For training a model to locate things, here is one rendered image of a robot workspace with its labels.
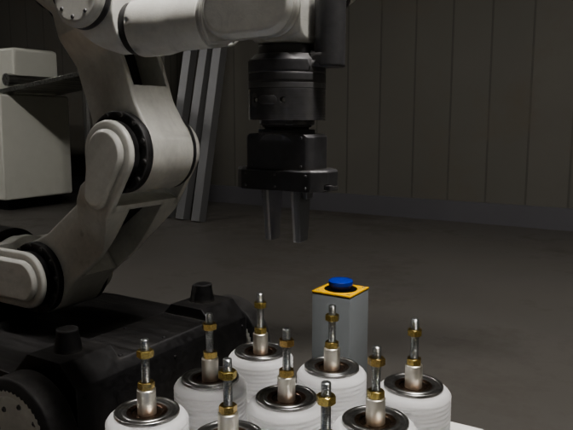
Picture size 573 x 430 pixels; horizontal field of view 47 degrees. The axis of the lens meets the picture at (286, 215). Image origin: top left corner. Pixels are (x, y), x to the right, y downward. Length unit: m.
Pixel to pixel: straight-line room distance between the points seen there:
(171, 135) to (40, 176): 3.58
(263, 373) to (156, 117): 0.49
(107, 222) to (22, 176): 3.48
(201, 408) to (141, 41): 0.46
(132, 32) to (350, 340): 0.57
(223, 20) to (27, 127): 3.97
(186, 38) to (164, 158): 0.38
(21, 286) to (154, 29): 0.70
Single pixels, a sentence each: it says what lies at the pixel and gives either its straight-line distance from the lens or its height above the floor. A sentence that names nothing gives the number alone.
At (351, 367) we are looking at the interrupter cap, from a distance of 0.92.
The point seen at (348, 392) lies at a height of 0.23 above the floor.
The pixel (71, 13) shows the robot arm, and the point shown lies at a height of 0.72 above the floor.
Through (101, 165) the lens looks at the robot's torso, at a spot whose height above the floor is 0.51.
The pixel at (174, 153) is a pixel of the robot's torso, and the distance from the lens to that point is 1.17.
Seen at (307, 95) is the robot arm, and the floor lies 0.61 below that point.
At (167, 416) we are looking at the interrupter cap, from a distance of 0.79.
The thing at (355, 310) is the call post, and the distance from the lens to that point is 1.06.
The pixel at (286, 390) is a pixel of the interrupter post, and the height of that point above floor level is 0.27.
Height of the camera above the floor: 0.59
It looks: 8 degrees down
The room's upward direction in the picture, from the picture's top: straight up
